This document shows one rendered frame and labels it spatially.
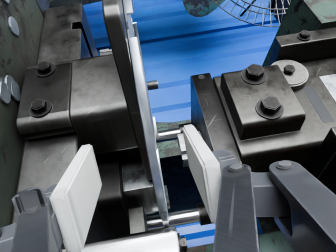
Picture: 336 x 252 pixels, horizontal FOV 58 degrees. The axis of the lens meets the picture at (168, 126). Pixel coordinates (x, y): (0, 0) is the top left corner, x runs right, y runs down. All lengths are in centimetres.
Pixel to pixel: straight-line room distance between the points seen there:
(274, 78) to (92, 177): 32
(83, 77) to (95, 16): 262
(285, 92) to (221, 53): 195
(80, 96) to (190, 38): 219
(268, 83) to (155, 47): 206
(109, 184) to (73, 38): 22
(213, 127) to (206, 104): 4
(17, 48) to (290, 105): 34
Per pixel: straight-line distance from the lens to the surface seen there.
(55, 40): 48
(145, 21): 278
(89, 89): 34
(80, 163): 17
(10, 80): 36
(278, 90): 43
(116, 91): 33
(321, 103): 47
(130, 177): 42
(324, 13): 55
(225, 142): 41
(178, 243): 28
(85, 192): 17
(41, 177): 33
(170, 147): 70
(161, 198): 28
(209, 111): 44
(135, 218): 43
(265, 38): 259
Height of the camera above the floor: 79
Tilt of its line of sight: 2 degrees up
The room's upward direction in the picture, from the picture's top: 80 degrees clockwise
